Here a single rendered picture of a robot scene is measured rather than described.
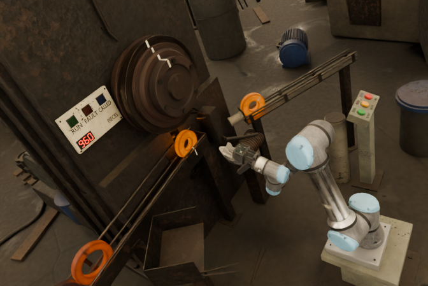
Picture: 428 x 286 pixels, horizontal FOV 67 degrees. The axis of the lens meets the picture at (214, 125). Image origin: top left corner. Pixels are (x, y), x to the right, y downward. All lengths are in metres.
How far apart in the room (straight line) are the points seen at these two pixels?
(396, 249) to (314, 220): 0.61
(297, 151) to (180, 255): 0.68
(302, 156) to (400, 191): 1.20
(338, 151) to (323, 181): 0.85
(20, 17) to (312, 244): 1.82
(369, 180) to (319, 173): 1.05
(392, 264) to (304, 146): 0.71
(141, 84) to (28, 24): 0.46
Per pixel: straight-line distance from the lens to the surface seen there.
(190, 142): 1.81
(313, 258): 2.05
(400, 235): 1.77
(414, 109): 2.27
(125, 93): 1.43
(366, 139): 2.08
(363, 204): 1.52
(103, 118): 1.53
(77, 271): 1.56
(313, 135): 1.26
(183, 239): 1.53
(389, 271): 1.67
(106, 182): 1.59
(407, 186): 2.37
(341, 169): 2.26
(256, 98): 1.94
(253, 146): 1.98
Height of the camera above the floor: 1.76
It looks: 34 degrees down
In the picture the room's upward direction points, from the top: 21 degrees counter-clockwise
